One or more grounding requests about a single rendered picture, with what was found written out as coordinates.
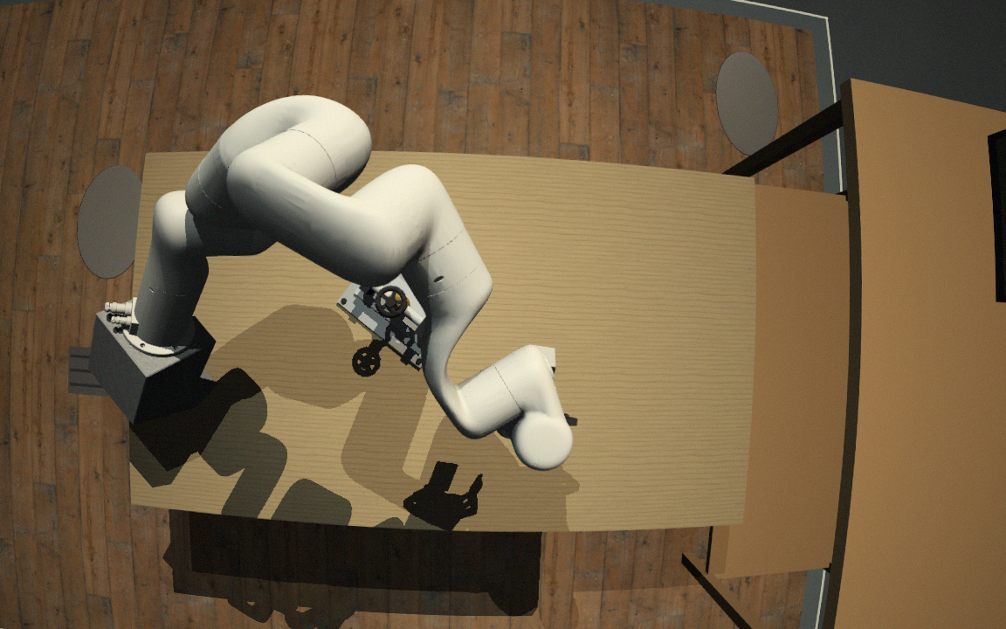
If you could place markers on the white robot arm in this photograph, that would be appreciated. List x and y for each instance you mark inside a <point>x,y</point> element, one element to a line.
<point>404,215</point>

